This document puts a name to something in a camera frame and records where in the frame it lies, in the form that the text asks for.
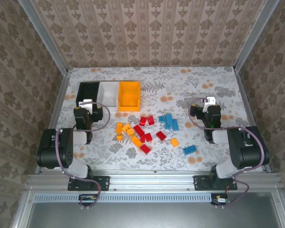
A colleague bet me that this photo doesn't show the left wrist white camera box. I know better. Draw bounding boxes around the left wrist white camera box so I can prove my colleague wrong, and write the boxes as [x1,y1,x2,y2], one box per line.
[78,98,94,114]

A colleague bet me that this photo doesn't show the long blue lego brick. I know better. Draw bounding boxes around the long blue lego brick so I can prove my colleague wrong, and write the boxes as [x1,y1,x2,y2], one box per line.
[182,145,197,155]

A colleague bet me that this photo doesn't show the floral printed table cover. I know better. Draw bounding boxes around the floral printed table cover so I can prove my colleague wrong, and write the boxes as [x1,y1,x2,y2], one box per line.
[51,66,266,172]

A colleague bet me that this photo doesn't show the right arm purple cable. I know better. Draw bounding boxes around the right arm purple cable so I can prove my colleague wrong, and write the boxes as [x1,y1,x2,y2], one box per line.
[189,98,269,209]

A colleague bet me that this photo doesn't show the aluminum frame post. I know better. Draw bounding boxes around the aluminum frame post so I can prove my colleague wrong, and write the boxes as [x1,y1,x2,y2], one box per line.
[18,0,69,75]
[233,0,280,73]

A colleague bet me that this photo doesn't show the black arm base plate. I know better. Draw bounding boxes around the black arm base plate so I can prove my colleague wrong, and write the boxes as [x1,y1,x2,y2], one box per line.
[68,175,110,191]
[194,175,238,191]

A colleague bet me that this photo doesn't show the aluminum base rail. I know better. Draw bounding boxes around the aluminum base rail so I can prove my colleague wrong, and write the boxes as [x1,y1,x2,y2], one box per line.
[26,170,283,192]

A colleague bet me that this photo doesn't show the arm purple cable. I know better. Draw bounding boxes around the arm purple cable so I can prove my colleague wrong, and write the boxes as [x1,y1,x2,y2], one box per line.
[56,101,111,211]
[189,98,269,209]

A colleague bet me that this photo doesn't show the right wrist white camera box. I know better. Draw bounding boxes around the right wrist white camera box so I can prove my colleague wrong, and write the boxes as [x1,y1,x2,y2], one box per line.
[204,95,216,107]

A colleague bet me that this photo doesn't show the gray slotted cable duct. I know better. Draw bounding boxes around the gray slotted cable duct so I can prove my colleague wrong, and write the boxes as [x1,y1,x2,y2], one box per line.
[34,192,213,203]

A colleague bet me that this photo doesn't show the long orange lego brick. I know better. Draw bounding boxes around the long orange lego brick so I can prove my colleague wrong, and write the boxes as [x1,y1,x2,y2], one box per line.
[131,135,143,147]

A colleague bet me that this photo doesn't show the orange plastic bin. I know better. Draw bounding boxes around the orange plastic bin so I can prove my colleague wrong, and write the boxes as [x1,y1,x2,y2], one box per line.
[117,80,142,112]

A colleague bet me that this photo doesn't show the long red lego brick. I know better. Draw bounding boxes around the long red lego brick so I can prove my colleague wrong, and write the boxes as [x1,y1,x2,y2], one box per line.
[133,124,144,136]

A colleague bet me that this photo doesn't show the small connector circuit board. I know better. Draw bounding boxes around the small connector circuit board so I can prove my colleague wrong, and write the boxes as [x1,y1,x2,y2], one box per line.
[78,193,98,205]
[211,193,231,206]

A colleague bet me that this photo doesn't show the aluminum table side rail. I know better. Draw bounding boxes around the aluminum table side rail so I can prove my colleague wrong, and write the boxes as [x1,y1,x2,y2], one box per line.
[35,70,73,173]
[234,68,272,173]

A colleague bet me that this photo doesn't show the gray metal panel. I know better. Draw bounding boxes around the gray metal panel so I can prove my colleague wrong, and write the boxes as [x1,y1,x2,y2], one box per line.
[13,192,285,228]

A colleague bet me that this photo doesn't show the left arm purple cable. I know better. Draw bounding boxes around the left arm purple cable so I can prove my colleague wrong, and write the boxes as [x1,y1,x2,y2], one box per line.
[56,101,111,211]

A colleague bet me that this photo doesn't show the black plastic bin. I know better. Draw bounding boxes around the black plastic bin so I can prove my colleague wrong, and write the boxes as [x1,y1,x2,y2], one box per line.
[75,82,101,109]

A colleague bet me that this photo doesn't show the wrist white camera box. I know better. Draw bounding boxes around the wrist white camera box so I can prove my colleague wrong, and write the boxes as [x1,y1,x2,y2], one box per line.
[78,98,94,114]
[204,95,216,107]

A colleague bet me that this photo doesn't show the white plastic bin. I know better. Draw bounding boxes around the white plastic bin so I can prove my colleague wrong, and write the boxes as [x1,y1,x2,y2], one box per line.
[97,81,121,112]

